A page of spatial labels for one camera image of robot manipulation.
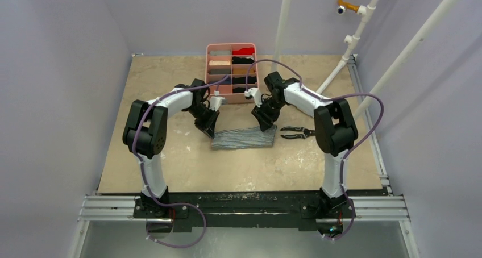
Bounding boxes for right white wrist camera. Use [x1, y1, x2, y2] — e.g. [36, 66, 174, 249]
[244, 88, 263, 107]

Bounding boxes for black underwear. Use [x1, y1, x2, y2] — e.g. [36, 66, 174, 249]
[232, 87, 247, 94]

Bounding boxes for beige rolled garment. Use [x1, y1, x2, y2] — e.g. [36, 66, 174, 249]
[209, 60, 231, 66]

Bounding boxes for navy rolled garment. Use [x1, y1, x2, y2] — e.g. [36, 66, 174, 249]
[206, 74, 232, 86]

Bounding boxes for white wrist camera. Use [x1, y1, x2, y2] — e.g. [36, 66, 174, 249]
[244, 88, 263, 107]
[209, 90, 228, 111]

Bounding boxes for dark grey rolled garment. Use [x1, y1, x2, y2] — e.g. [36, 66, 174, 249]
[208, 68, 231, 75]

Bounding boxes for black rolled garment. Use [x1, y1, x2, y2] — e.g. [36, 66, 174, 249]
[231, 56, 255, 65]
[232, 76, 257, 85]

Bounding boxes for aluminium rail frame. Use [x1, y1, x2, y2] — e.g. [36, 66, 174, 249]
[69, 54, 421, 258]

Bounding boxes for orange mounted camera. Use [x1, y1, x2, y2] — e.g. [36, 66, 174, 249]
[337, 0, 360, 15]

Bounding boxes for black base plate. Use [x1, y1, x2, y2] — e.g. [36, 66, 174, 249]
[132, 190, 356, 234]

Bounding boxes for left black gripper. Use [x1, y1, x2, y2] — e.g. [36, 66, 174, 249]
[185, 103, 219, 139]

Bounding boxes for white pvc pipe frame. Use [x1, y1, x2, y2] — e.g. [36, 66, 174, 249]
[273, 0, 458, 94]

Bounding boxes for grey striped underwear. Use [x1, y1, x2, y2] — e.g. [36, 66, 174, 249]
[211, 125, 277, 151]

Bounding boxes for red rolled garment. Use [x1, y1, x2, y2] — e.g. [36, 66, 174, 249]
[231, 47, 255, 56]

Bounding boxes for black handled pliers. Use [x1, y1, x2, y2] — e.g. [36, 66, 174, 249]
[280, 126, 316, 140]

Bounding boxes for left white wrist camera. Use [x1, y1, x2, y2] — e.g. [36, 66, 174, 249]
[209, 90, 228, 111]

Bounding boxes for black rolled garment upper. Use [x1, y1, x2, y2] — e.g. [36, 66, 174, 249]
[231, 56, 255, 65]

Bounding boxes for pink divided organizer tray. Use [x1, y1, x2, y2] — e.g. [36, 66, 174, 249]
[205, 43, 260, 104]

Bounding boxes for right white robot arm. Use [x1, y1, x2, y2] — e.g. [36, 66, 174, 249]
[244, 72, 358, 217]

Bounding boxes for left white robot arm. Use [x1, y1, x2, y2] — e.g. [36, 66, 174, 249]
[122, 79, 225, 218]

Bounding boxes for black rolled garment lower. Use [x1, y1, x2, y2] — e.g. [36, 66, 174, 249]
[232, 76, 257, 85]

